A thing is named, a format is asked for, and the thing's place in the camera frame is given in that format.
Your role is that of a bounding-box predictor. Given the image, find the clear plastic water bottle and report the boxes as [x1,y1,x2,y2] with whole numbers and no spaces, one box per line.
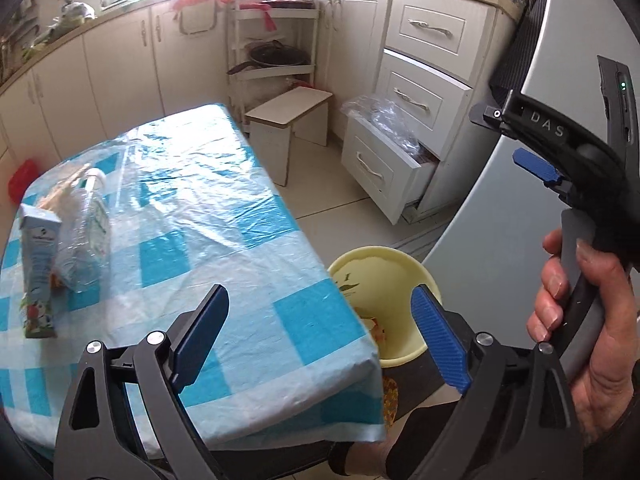
[54,167,111,292]

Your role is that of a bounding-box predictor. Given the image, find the white tissue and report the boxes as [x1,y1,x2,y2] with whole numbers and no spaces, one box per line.
[36,164,91,214]

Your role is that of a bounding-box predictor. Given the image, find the colourful patterned slipper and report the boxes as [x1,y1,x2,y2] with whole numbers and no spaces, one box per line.
[383,376,399,429]

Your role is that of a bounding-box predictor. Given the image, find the blue checkered tablecloth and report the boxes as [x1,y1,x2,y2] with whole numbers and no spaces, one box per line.
[1,105,385,450]

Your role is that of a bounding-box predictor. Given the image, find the white refrigerator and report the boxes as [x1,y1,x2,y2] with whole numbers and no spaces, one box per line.
[425,0,639,362]

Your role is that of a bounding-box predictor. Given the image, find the white hanging cutting board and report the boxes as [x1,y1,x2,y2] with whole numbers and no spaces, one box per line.
[172,0,218,36]

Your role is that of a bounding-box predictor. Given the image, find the open white bottom drawer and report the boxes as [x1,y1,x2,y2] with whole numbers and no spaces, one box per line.
[341,116,438,224]

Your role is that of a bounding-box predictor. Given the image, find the small wooden stool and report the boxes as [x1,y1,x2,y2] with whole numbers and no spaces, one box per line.
[245,87,332,186]

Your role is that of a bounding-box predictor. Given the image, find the white corner shelf rack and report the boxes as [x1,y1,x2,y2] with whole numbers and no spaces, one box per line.
[227,0,320,130]

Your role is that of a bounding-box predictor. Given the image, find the black pan on shelf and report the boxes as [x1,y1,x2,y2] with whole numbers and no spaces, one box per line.
[227,40,310,75]

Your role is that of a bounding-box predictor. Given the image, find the red trash bin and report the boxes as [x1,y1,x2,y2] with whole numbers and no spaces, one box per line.
[8,159,41,205]

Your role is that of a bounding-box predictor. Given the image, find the yellow plastic trash bucket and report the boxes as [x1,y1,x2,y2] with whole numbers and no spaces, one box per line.
[329,246,442,368]

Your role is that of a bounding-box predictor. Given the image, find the clear plastic bag in drawer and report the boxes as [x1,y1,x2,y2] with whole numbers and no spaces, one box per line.
[341,94,421,155]

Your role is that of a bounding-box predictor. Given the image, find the person right hand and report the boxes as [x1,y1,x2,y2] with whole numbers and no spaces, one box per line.
[526,227,639,446]

